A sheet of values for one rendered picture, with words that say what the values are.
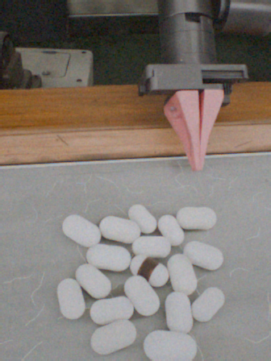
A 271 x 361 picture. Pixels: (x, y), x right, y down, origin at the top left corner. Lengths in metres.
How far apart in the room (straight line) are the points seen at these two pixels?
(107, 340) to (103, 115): 0.26
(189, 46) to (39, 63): 0.80
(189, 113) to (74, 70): 0.77
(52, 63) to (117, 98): 0.70
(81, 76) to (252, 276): 0.84
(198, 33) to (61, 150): 0.18
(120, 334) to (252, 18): 0.34
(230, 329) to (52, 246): 0.16
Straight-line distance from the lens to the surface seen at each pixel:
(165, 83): 0.40
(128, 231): 0.36
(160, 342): 0.31
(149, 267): 0.34
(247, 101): 0.53
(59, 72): 1.14
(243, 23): 0.48
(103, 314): 0.32
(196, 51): 0.43
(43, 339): 0.34
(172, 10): 0.45
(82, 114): 0.48
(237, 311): 0.36
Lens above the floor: 1.04
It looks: 43 degrees down
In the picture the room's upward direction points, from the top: 3 degrees clockwise
